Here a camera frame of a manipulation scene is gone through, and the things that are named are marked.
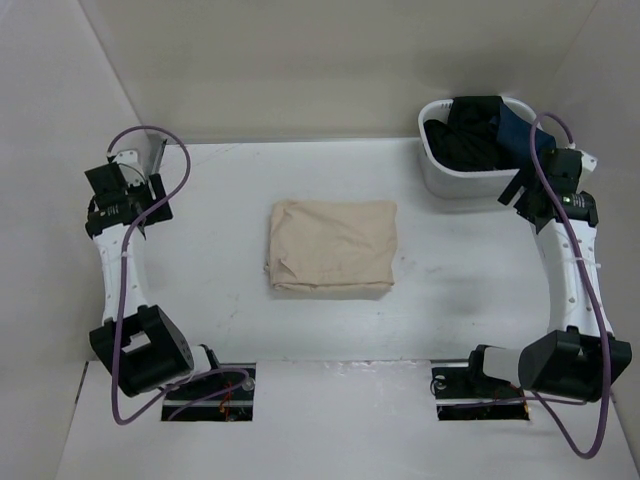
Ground beige drawstring trousers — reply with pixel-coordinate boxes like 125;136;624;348
265;199;398;296

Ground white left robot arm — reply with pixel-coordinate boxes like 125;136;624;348
85;150;225;399

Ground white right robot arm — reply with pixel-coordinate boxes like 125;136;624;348
463;148;632;402

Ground navy blue trousers in basket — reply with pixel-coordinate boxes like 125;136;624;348
491;103;531;170

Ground black trousers in basket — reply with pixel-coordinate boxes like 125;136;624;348
423;96;510;172

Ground white plastic laundry basket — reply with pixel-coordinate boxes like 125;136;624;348
418;96;536;199

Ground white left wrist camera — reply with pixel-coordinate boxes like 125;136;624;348
107;149;146;187

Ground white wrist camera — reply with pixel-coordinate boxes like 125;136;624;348
578;149;598;181
107;149;146;187

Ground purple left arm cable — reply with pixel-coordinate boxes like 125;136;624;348
106;125;251;426

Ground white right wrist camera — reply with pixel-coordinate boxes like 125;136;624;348
578;149;598;181

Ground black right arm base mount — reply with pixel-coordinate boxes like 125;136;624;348
430;361;530;421

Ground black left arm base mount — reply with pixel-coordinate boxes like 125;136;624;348
161;363;256;423

